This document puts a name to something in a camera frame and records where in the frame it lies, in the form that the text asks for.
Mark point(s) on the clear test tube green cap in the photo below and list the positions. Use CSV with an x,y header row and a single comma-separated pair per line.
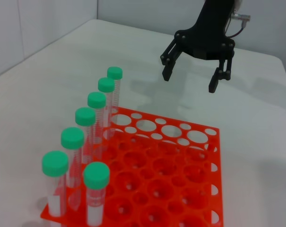
x,y
96,100
72,138
96,173
85,116
114,72
106,84
55,163

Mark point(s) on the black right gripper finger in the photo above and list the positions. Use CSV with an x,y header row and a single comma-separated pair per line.
x,y
227,68
168,66

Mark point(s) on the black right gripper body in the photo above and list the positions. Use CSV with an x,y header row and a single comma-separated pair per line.
x,y
211,35

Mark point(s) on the orange plastic test tube rack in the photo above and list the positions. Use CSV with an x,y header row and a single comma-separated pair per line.
x,y
157,165

